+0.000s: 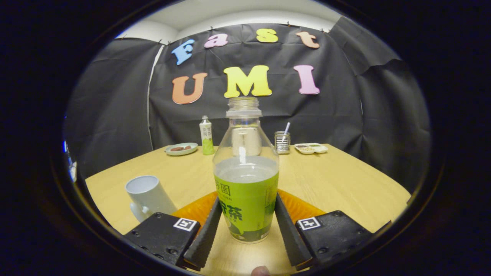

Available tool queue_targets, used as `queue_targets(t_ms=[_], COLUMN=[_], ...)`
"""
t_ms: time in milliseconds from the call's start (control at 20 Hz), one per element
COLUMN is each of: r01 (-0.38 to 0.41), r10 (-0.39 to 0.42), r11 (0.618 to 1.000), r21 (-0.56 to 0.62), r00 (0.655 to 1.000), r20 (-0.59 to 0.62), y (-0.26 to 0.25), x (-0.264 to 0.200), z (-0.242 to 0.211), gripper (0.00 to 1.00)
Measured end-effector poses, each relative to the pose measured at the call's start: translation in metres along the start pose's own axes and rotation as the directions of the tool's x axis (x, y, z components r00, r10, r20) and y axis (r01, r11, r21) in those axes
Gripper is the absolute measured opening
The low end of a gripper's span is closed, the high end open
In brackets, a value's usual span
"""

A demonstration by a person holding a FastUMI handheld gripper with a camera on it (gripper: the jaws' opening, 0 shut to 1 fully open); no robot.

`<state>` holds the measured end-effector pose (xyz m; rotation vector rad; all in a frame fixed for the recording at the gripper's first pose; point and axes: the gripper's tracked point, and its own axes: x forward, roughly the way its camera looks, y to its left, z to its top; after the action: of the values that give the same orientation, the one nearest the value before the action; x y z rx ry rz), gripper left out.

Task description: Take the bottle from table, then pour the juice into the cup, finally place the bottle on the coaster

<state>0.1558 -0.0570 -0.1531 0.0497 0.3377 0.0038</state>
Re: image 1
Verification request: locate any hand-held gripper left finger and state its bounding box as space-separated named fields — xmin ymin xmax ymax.
xmin=124 ymin=192 xmax=223 ymax=271

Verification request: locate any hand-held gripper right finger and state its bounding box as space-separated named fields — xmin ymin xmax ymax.
xmin=274 ymin=189 xmax=392 ymax=269

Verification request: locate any green label juice bottle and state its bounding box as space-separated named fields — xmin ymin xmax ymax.
xmin=213 ymin=97 xmax=280 ymax=244

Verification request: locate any white cup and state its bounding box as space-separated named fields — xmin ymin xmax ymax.
xmin=125 ymin=175 xmax=178 ymax=223

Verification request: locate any small capped green bottle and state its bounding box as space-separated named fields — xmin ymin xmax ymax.
xmin=199 ymin=115 xmax=215 ymax=156

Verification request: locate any wooden table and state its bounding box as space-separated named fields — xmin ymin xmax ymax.
xmin=85 ymin=144 xmax=412 ymax=276

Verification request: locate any pale green plate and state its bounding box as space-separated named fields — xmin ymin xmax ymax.
xmin=165 ymin=143 xmax=199 ymax=156

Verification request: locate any white divided tray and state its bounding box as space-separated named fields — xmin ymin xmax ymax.
xmin=294 ymin=143 xmax=329 ymax=154

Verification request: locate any glass jar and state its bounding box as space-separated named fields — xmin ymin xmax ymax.
xmin=274 ymin=131 xmax=291 ymax=154

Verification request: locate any black backdrop cloth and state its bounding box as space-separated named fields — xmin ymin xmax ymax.
xmin=63 ymin=16 xmax=432 ymax=194

